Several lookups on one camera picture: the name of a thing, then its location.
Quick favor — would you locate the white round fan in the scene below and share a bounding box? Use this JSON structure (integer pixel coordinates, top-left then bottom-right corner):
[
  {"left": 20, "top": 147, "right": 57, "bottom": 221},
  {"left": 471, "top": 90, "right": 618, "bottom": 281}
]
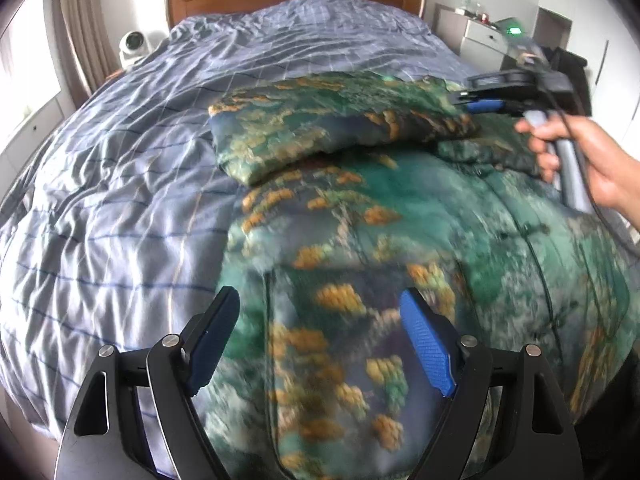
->
[{"left": 118, "top": 30, "right": 151, "bottom": 70}]

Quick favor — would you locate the black jacket on chair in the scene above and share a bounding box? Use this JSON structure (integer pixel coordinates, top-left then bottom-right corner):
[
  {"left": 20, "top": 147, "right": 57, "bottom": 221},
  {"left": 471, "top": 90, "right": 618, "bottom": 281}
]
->
[{"left": 542, "top": 47, "right": 592, "bottom": 117}]

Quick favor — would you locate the right hand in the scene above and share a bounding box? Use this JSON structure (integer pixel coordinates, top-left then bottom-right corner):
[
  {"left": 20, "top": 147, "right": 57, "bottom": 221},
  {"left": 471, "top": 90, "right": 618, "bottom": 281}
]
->
[{"left": 514, "top": 112, "right": 640, "bottom": 221}]

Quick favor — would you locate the white desk with drawers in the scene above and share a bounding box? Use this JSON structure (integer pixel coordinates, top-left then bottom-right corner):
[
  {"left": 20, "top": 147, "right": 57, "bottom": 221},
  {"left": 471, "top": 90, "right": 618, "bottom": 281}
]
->
[{"left": 432, "top": 3, "right": 508, "bottom": 55}]

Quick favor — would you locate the blue checked duvet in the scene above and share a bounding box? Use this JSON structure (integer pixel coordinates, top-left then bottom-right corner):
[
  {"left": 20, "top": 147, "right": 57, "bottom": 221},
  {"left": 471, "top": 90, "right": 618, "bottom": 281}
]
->
[{"left": 1, "top": 0, "right": 471, "bottom": 468}]

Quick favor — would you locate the green landscape print padded jacket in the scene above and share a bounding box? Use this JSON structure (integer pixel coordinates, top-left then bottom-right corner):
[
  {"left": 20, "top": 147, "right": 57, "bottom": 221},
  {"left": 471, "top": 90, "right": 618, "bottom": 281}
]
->
[{"left": 198, "top": 73, "right": 639, "bottom": 479}]

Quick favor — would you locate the white wardrobe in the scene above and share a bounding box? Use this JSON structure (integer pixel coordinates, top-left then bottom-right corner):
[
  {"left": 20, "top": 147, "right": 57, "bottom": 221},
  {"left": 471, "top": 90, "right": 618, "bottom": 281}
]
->
[{"left": 538, "top": 0, "right": 639, "bottom": 138}]

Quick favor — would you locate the beige curtain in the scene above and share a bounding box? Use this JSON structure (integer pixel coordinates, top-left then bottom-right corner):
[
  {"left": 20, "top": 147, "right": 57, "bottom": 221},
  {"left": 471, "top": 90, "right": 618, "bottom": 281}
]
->
[{"left": 51, "top": 0, "right": 118, "bottom": 107}]

